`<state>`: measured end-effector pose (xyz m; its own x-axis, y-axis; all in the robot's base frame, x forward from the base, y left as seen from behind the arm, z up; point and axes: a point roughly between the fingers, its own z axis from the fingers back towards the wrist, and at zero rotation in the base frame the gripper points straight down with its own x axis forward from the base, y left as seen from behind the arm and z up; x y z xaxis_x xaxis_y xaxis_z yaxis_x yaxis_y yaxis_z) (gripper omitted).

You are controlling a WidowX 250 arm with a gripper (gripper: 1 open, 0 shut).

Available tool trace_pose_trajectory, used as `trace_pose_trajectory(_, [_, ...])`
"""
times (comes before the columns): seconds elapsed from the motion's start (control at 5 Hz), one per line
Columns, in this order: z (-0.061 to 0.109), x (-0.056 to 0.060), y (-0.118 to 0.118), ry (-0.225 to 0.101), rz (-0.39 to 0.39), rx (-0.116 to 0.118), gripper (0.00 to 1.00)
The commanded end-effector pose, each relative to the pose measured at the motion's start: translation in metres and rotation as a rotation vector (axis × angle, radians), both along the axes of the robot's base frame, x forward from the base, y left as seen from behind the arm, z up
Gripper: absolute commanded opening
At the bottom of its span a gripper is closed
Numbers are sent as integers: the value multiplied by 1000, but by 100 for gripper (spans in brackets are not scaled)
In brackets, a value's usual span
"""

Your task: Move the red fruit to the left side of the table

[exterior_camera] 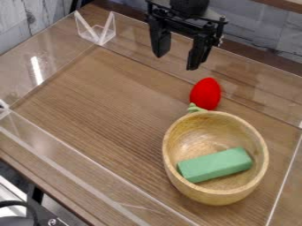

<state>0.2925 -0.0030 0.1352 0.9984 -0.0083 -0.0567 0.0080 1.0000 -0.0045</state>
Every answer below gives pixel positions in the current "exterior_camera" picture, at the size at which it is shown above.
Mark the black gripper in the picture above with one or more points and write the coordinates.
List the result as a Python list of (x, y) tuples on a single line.
[(187, 17)]

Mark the red plush strawberry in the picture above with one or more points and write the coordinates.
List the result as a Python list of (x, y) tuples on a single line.
[(205, 95)]

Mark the wooden bowl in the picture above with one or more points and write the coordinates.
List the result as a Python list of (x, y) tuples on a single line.
[(203, 133)]

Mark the green rectangular block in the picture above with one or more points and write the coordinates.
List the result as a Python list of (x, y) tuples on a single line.
[(214, 165)]

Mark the clear acrylic corner bracket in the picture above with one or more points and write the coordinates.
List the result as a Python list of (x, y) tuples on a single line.
[(96, 34)]

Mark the clear acrylic enclosure wall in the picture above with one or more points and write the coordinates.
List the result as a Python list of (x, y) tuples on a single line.
[(86, 110)]

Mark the black metal table frame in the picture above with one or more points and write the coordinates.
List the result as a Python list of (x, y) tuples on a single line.
[(51, 213)]

